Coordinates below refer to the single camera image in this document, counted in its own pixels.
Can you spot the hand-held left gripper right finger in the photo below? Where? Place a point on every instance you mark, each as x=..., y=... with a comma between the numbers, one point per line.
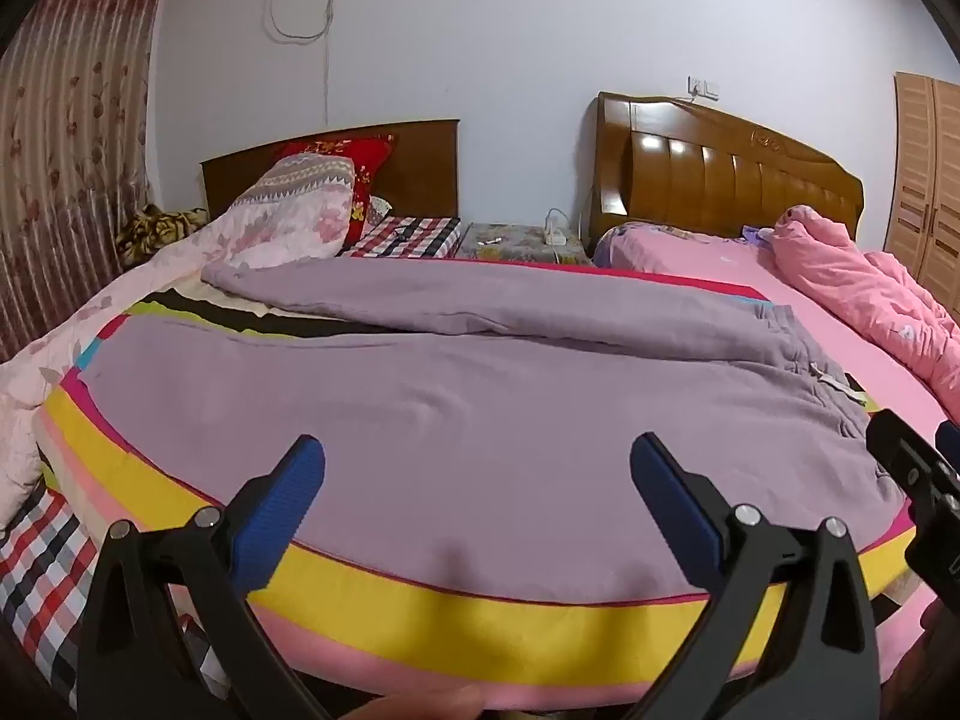
x=675, y=510

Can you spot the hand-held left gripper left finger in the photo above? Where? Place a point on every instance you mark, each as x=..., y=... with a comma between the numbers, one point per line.
x=289, y=495

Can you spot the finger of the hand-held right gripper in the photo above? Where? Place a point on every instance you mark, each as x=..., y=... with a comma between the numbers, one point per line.
x=949, y=444
x=911, y=465

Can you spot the purple pants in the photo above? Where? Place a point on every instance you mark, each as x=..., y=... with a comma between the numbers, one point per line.
x=487, y=427

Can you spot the person's left hand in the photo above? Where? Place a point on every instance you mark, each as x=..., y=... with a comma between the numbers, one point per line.
x=412, y=705

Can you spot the pink comforter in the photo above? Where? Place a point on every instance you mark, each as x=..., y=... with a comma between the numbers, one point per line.
x=862, y=285

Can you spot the striped blanket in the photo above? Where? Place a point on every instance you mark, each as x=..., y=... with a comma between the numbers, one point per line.
x=450, y=615

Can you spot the pink bed sheet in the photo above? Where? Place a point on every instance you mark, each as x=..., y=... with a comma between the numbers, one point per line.
x=712, y=266

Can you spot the plaid bed sheet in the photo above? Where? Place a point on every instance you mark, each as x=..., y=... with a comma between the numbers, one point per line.
x=45, y=592

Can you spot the purple cloth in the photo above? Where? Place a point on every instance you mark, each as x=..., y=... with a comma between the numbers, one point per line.
x=756, y=235

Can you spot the pink floral quilt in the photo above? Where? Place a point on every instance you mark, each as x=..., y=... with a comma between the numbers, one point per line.
x=285, y=217

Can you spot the light wooden wardrobe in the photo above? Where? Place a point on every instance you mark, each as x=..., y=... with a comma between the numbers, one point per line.
x=922, y=165

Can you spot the tiger print blanket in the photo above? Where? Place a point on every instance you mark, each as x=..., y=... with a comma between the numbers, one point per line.
x=150, y=229

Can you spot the white floral pillow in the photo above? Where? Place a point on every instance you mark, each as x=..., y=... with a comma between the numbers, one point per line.
x=379, y=208

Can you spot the white power strip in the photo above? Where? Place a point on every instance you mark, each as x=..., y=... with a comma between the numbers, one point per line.
x=556, y=234

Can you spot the nightstand with floral cover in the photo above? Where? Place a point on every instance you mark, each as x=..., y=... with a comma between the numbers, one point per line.
x=510, y=240

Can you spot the glossy brown wooden headboard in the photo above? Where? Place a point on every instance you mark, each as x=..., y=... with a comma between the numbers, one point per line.
x=697, y=180

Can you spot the red pillow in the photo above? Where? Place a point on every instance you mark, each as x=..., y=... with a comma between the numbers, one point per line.
x=360, y=154

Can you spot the dark wooden headboard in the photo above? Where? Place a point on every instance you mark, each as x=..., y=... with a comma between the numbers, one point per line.
x=420, y=165

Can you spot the floral pink curtain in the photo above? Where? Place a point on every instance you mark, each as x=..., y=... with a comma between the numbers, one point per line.
x=67, y=127

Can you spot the wide wall socket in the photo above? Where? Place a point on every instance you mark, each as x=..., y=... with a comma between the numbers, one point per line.
x=703, y=87

